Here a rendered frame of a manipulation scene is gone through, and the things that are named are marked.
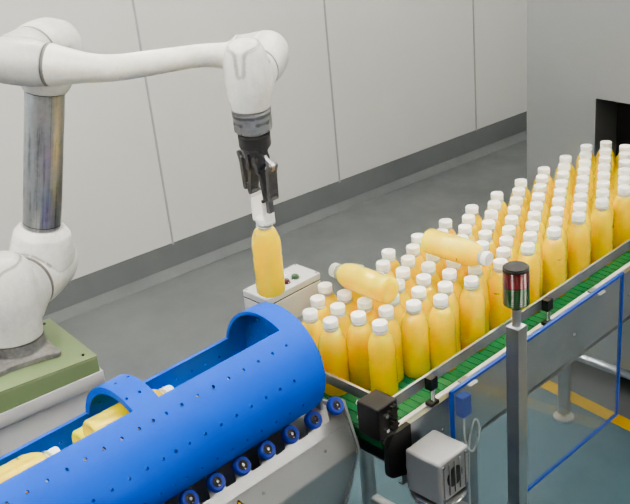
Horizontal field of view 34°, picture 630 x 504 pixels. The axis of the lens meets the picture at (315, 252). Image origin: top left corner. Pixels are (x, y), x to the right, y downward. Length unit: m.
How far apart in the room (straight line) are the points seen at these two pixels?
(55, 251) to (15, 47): 0.59
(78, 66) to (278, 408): 0.89
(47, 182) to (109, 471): 0.92
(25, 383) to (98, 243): 2.71
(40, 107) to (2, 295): 0.47
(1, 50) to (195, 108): 3.00
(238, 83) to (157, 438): 0.78
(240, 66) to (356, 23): 3.72
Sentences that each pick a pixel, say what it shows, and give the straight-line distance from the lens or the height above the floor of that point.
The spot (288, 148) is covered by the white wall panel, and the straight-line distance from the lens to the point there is 5.78.
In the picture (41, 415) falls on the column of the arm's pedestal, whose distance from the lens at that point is 2.71.
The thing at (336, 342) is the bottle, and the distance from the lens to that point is 2.56.
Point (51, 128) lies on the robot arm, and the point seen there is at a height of 1.60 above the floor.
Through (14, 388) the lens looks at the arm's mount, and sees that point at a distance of 2.64.
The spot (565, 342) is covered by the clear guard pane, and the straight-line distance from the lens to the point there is 2.94.
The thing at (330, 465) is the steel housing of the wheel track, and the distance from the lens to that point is 2.50.
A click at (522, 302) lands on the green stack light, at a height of 1.18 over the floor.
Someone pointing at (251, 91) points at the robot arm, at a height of 1.73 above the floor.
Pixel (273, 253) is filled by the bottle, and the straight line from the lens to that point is 2.46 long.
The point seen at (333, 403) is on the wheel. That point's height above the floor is 0.97.
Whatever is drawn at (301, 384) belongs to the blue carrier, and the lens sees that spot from 2.32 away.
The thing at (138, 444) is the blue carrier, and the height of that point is 1.17.
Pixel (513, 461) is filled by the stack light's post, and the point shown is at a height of 0.71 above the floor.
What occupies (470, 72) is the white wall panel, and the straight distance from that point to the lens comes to 6.64.
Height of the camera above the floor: 2.35
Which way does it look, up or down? 25 degrees down
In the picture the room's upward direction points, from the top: 6 degrees counter-clockwise
